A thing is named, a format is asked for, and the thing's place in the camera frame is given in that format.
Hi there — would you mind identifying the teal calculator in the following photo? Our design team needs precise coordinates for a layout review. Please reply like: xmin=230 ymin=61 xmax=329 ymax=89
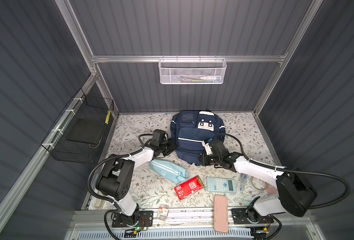
xmin=206 ymin=177 xmax=237 ymax=194

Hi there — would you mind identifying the clear pen pack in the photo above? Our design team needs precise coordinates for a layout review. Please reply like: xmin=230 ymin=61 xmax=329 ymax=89
xmin=239 ymin=174 xmax=249 ymax=192

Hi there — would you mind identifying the navy blue student backpack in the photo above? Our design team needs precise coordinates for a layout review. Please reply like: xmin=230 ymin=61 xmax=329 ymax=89
xmin=170 ymin=110 xmax=226 ymax=166

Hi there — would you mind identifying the light teal pencil pouch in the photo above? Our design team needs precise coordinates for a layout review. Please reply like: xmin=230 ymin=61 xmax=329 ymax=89
xmin=149 ymin=160 xmax=190 ymax=185

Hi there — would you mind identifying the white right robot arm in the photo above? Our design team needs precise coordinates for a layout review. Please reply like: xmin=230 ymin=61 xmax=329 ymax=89
xmin=200 ymin=140 xmax=317 ymax=223

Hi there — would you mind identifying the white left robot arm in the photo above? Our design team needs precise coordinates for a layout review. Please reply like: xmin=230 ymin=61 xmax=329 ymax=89
xmin=87 ymin=130 xmax=174 ymax=217

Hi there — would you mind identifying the clear tape roll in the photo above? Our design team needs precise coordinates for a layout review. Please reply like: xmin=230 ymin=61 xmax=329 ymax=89
xmin=250 ymin=177 xmax=268 ymax=192

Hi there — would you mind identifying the red snack packet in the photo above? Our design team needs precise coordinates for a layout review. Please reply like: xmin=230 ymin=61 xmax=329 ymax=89
xmin=174 ymin=176 xmax=205 ymax=201

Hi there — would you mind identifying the pink pencil case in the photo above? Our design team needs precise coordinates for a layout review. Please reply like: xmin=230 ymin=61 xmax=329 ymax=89
xmin=213 ymin=195 xmax=229 ymax=234

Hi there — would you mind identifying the pink cup with pencils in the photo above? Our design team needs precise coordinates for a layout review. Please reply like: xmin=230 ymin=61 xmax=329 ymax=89
xmin=266 ymin=185 xmax=278 ymax=195

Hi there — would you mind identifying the small clear eraser box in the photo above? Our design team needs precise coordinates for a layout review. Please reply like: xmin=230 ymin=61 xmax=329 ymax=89
xmin=157 ymin=204 xmax=169 ymax=222

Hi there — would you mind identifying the white marker in basket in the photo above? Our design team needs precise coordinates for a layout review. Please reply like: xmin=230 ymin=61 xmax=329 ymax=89
xmin=200 ymin=76 xmax=222 ymax=83

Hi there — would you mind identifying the beige stapler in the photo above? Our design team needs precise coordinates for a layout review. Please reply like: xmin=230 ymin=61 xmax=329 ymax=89
xmin=94 ymin=199 xmax=104 ymax=209

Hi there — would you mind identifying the white wire mesh basket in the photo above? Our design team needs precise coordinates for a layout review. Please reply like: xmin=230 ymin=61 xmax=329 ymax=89
xmin=158 ymin=58 xmax=227 ymax=85

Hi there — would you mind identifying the black wire wall basket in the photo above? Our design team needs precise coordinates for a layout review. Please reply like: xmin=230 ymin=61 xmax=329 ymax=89
xmin=41 ymin=91 xmax=114 ymax=164

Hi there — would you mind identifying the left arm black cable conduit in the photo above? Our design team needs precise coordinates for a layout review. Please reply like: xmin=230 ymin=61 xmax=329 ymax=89
xmin=87 ymin=133 xmax=155 ymax=203

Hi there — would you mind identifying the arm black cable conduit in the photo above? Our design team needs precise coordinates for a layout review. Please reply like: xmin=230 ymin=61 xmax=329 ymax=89
xmin=211 ymin=132 xmax=351 ymax=210
xmin=87 ymin=133 xmax=155 ymax=203

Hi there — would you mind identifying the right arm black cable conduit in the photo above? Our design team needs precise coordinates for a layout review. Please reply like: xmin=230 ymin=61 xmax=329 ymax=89
xmin=211 ymin=132 xmax=351 ymax=210

